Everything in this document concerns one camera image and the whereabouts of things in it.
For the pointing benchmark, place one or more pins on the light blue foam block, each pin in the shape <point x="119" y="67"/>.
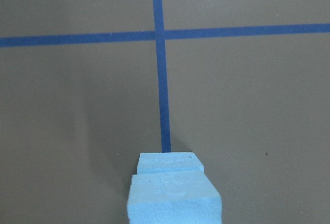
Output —
<point x="151" y="163"/>
<point x="173" y="197"/>

